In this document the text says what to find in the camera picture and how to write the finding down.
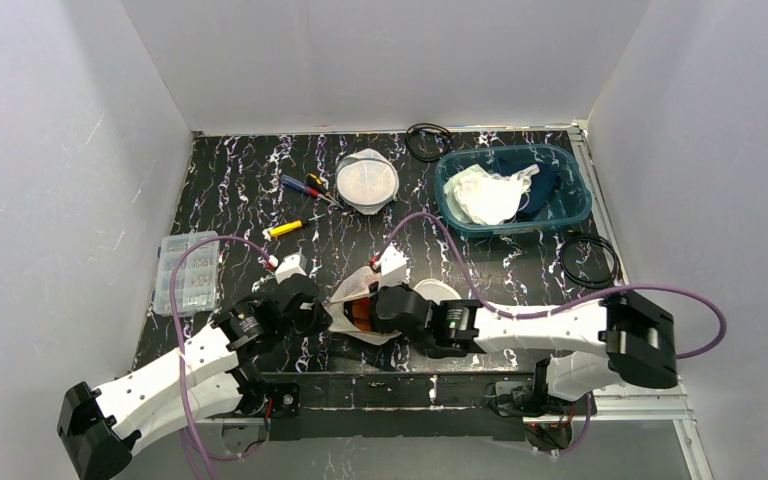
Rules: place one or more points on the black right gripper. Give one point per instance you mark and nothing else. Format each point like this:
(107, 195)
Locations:
(378, 310)

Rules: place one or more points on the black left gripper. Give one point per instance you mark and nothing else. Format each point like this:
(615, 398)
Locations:
(314, 312)

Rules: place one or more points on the orange bra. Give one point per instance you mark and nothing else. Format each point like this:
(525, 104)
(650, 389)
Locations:
(358, 313)

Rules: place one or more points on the white mesh bag tan trim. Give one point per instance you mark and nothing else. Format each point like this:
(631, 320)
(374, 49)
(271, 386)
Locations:
(357, 286)

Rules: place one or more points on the white mesh bag blue trim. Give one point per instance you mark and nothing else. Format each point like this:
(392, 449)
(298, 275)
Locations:
(366, 181)

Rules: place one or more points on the white bra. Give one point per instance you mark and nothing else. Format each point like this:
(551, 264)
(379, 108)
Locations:
(476, 196)

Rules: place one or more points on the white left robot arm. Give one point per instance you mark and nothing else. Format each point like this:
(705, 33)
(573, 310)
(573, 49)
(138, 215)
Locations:
(102, 428)

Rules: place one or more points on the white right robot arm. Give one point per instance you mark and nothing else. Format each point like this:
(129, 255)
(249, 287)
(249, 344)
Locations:
(613, 338)

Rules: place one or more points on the dark blue bra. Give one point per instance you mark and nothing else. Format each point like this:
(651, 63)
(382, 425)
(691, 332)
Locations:
(544, 181)

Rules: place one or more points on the clear plastic screw box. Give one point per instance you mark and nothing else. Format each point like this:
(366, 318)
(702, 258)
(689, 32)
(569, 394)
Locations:
(196, 281)

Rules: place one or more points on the teal plastic bin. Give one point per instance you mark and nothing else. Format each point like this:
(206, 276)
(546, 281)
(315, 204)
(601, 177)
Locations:
(570, 203)

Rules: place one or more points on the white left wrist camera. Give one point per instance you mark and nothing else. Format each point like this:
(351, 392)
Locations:
(291, 265)

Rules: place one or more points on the yellow handled screwdriver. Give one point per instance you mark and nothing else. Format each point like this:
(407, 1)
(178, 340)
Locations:
(285, 228)

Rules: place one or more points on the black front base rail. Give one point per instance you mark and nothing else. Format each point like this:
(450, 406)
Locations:
(385, 405)

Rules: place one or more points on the blue handled screwdriver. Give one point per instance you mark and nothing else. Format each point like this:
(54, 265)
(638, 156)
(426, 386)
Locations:
(299, 185)

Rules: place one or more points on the black orange handled screwdriver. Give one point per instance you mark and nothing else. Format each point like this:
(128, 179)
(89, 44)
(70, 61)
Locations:
(317, 184)

